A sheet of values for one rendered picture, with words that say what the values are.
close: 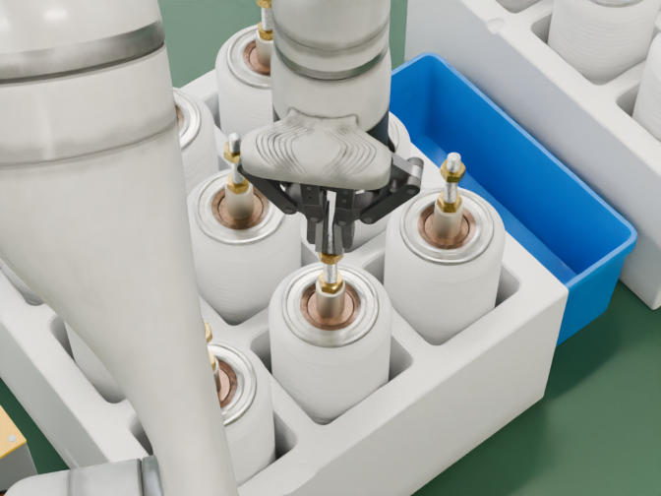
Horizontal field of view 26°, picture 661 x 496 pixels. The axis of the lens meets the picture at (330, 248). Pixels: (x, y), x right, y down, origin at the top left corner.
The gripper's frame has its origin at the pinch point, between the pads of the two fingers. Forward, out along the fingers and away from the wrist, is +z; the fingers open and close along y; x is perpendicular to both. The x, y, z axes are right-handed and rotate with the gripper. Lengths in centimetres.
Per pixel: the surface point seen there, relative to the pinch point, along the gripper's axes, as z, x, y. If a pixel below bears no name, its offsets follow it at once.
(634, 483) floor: 35.0, -1.5, -27.5
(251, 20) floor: 35, -53, 17
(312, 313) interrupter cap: 9.9, 0.9, 1.3
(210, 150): 11.4, -15.0, 12.6
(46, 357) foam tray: 17.0, 3.8, 22.7
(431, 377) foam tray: 17.0, 1.0, -8.3
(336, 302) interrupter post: 7.9, 1.0, -0.6
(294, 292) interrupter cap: 9.7, -0.6, 2.9
